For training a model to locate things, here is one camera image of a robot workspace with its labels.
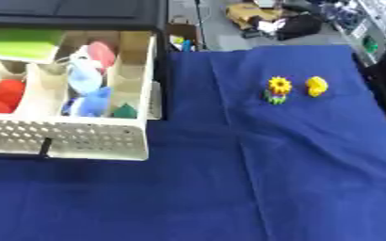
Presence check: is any pink round toy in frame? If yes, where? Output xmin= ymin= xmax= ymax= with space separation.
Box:
xmin=86 ymin=40 xmax=118 ymax=69

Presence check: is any sunflower toy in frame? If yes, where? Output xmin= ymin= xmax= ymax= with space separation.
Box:
xmin=262 ymin=75 xmax=294 ymax=105

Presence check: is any red toy fruit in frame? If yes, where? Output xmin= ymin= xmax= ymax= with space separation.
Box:
xmin=0 ymin=78 xmax=27 ymax=115

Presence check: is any pale compartment drawer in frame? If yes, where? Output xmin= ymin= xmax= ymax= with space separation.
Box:
xmin=0 ymin=29 xmax=166 ymax=162

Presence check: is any green cone toy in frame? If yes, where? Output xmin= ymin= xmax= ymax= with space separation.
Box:
xmin=110 ymin=103 xmax=139 ymax=120

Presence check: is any black drawer handle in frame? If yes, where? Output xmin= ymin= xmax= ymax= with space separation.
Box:
xmin=0 ymin=135 xmax=55 ymax=159

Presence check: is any tan cardboard box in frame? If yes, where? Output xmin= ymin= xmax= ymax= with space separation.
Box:
xmin=224 ymin=2 xmax=285 ymax=26

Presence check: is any green and white book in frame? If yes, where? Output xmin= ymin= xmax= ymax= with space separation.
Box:
xmin=0 ymin=28 xmax=68 ymax=65

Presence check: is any blue and white soft toy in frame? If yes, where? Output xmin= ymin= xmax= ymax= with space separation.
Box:
xmin=59 ymin=45 xmax=114 ymax=118

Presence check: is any yellow toy duck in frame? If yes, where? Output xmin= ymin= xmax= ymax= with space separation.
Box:
xmin=303 ymin=75 xmax=330 ymax=98

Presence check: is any black bag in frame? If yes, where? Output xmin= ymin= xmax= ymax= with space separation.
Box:
xmin=275 ymin=13 xmax=325 ymax=41

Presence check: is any grey equipment rack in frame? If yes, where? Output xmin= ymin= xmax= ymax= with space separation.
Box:
xmin=319 ymin=0 xmax=386 ymax=67

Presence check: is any black cabinet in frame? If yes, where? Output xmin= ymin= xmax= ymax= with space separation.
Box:
xmin=0 ymin=0 xmax=172 ymax=121

